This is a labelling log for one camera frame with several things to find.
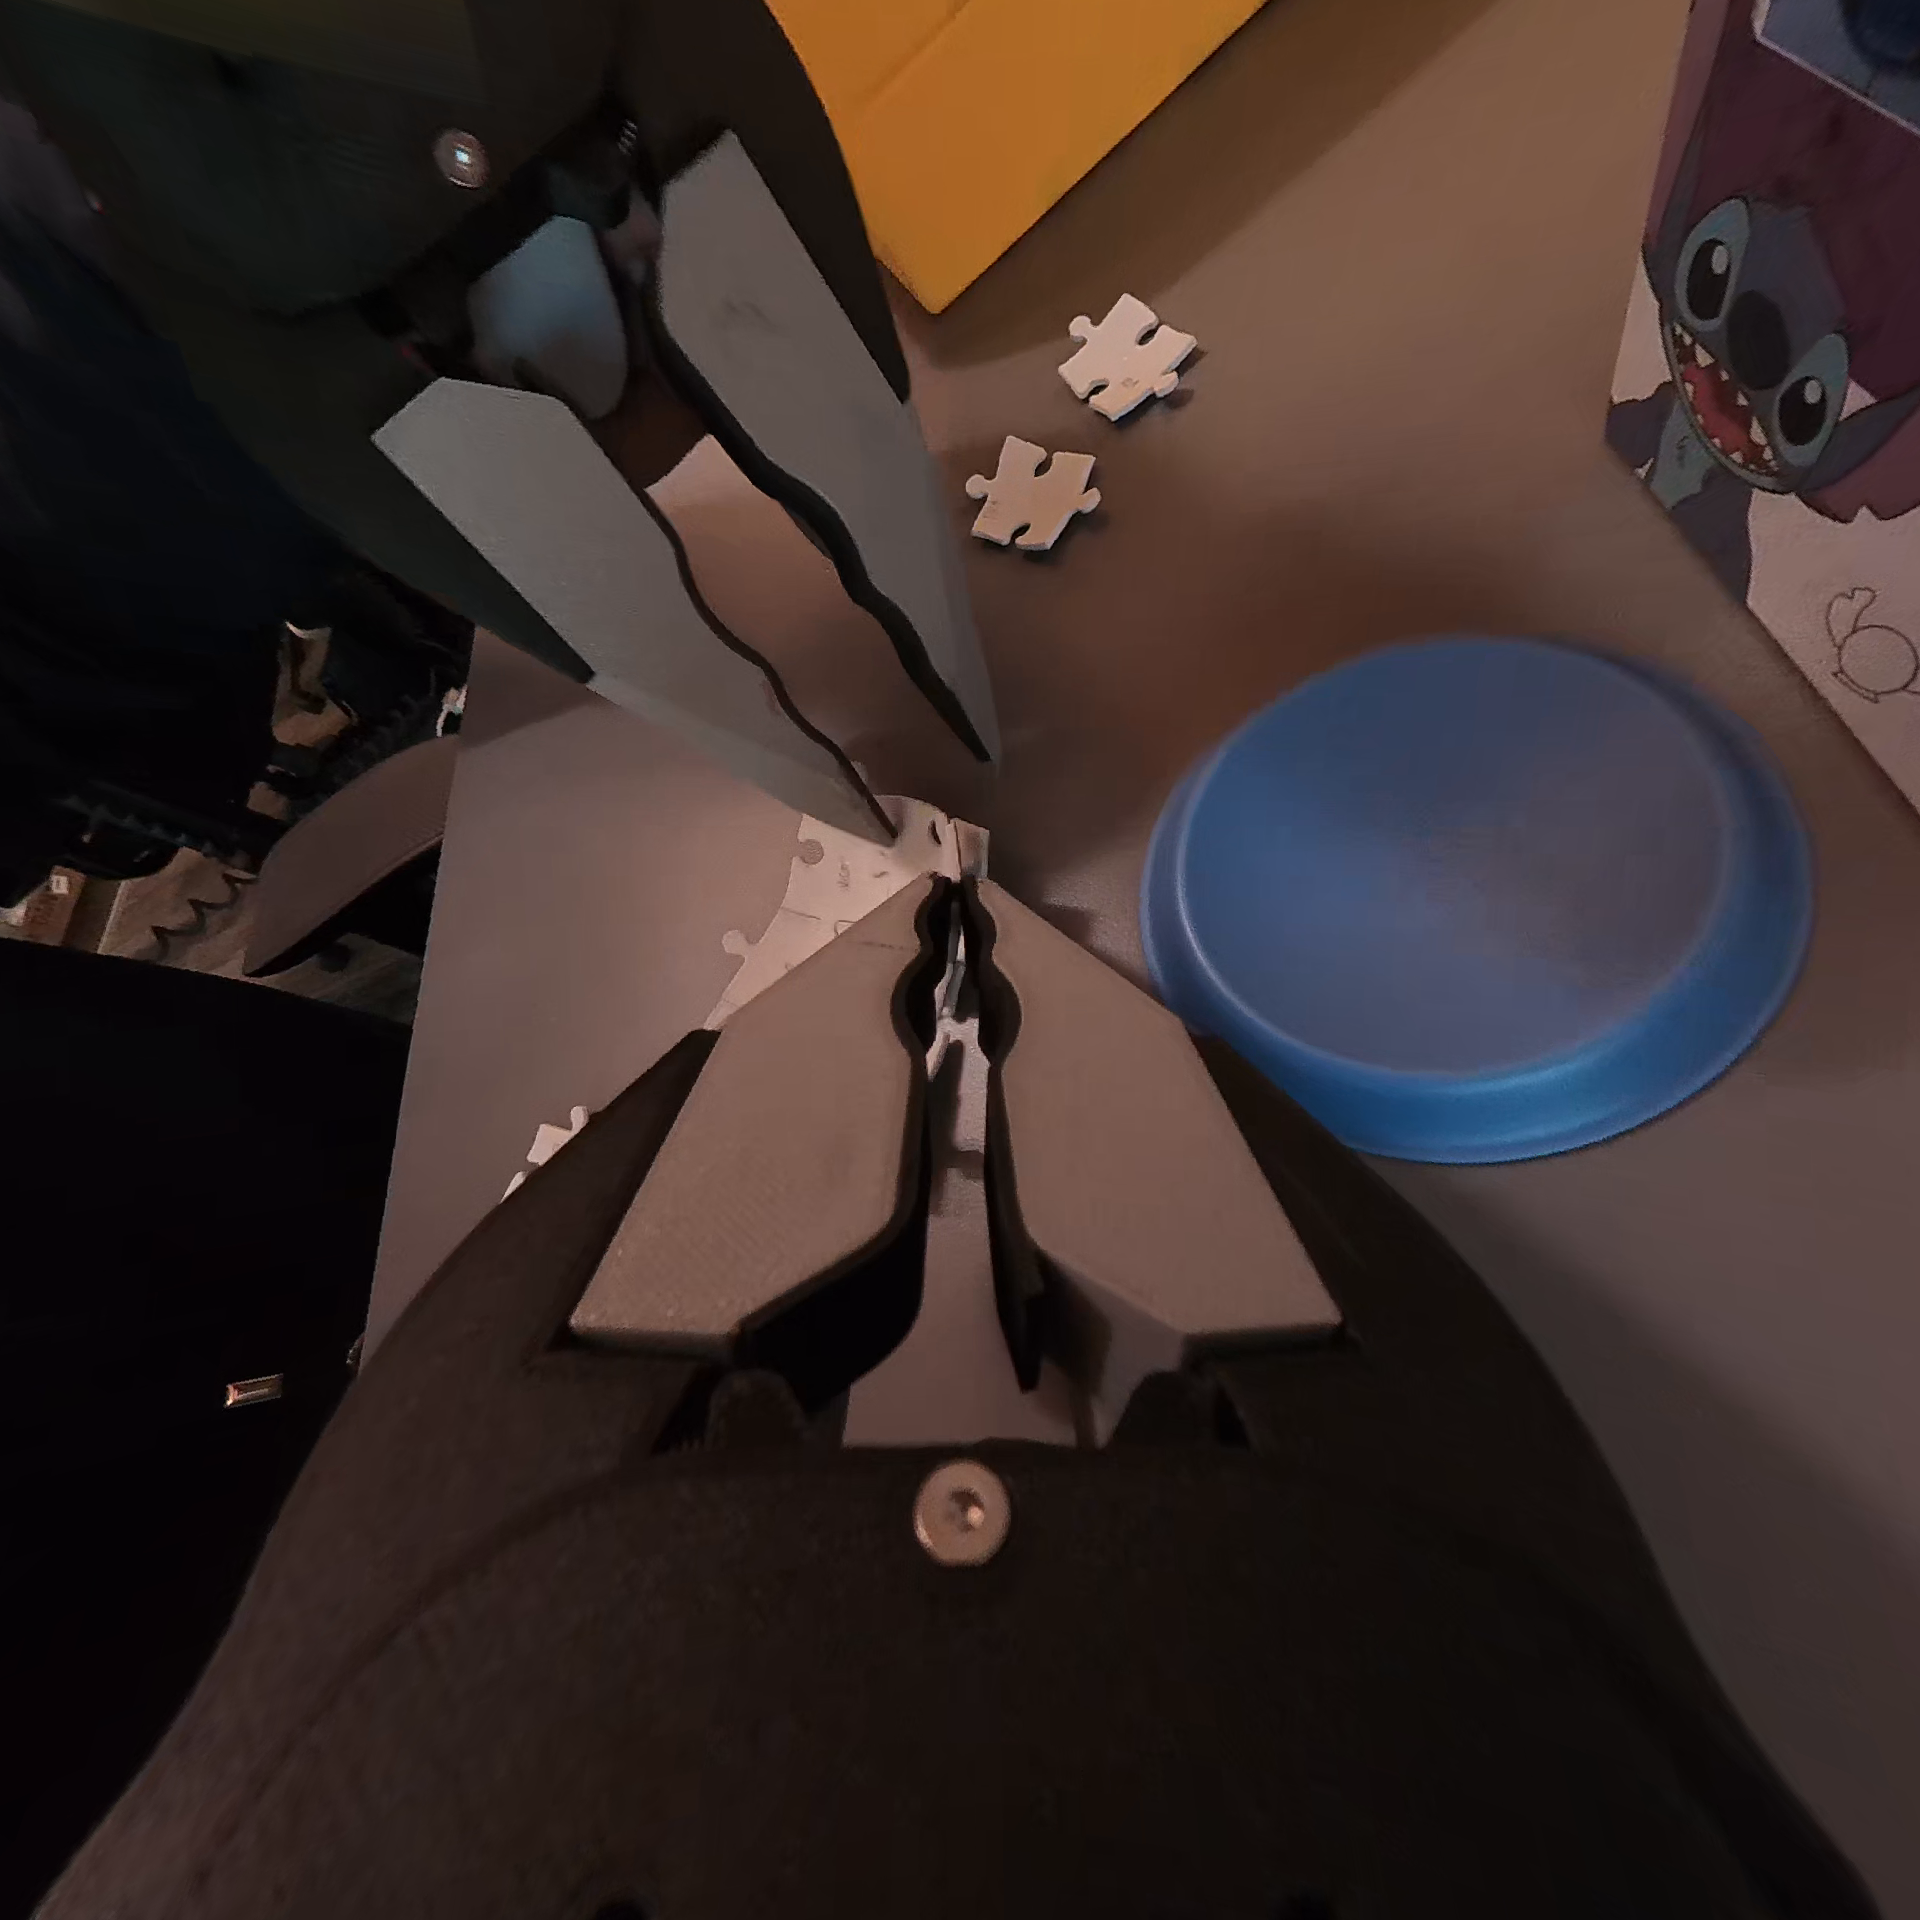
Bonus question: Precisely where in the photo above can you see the blue round plastic stand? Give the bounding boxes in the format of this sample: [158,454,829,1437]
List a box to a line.
[1139,637,1817,1164]

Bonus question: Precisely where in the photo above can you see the cartoon print puzzle box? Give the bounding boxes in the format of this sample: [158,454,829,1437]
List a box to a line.
[1603,0,1920,818]

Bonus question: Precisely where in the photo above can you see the white puzzle piece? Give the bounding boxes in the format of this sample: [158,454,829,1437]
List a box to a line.
[502,1105,595,1202]
[1055,292,1201,422]
[965,434,1104,552]

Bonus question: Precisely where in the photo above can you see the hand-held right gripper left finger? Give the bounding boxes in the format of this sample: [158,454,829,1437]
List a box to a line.
[569,878,962,1412]

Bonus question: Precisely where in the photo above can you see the assembled white puzzle pieces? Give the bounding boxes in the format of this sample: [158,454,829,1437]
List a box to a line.
[719,794,993,1103]

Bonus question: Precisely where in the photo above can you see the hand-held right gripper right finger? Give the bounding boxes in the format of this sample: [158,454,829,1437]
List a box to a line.
[957,878,1341,1389]

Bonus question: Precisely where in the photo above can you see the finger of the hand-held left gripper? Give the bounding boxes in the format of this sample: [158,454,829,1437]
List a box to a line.
[655,132,1002,770]
[373,377,904,846]

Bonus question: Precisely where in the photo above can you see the yellow plastic bin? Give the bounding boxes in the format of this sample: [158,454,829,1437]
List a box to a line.
[765,0,965,120]

